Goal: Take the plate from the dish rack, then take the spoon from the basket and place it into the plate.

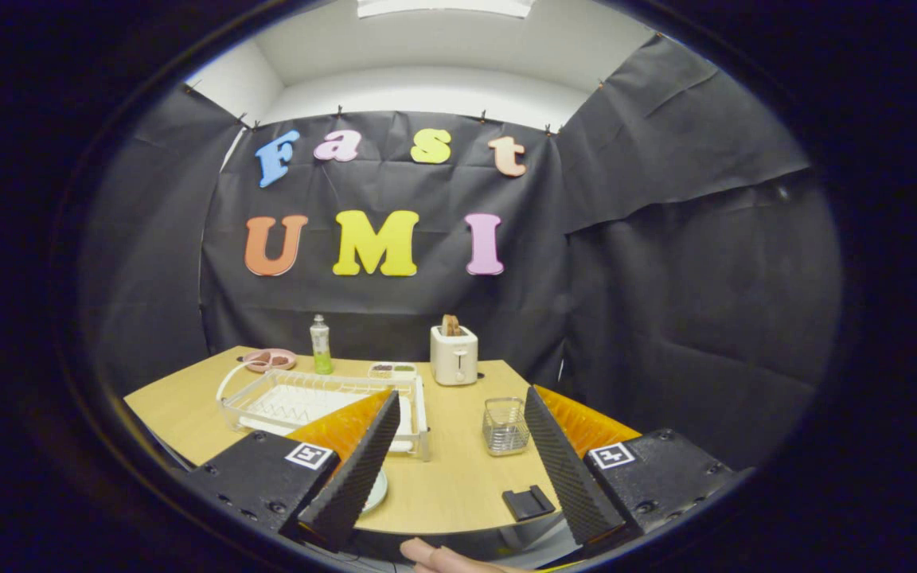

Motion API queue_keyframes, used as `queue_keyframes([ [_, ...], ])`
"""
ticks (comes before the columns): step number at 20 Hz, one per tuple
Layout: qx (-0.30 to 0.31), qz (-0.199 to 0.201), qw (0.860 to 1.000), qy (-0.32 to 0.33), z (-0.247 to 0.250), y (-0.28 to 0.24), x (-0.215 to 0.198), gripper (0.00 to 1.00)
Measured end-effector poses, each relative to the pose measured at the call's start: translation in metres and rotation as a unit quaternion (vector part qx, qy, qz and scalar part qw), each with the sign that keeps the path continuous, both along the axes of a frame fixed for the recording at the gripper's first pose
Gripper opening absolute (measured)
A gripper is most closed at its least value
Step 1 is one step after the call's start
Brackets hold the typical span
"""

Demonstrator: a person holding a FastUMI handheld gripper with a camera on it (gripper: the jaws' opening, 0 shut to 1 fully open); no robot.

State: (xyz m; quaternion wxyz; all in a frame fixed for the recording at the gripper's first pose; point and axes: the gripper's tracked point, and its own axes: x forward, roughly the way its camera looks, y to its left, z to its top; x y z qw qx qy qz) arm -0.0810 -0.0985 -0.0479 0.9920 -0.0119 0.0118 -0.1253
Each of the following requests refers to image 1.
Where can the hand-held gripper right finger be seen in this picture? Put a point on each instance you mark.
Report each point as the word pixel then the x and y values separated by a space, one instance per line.
pixel 570 477

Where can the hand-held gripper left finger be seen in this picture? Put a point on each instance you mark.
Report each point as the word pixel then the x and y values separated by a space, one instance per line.
pixel 355 477

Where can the light green plate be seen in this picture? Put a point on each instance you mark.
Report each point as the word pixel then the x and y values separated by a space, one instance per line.
pixel 377 492

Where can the white dish rack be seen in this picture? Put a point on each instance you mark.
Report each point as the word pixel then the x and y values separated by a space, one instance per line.
pixel 283 402

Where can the white divided seasoning dish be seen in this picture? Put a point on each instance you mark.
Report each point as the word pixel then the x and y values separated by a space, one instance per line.
pixel 392 376

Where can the green dish soap bottle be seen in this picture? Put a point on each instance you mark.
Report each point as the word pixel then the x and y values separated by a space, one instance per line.
pixel 321 342

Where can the pink divided plate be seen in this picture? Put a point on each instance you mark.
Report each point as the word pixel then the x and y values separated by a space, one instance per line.
pixel 267 368

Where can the black table clamp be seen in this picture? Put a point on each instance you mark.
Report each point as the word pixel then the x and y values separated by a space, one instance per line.
pixel 528 503

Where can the white toaster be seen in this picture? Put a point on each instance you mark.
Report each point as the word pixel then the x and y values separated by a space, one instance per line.
pixel 454 358

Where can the brown toast slice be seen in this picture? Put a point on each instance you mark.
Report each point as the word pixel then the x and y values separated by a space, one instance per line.
pixel 450 325

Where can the black backdrop cloth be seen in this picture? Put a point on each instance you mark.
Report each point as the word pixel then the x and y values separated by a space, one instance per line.
pixel 665 318

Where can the ceiling light panel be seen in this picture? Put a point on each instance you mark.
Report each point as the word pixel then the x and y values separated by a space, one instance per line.
pixel 442 6

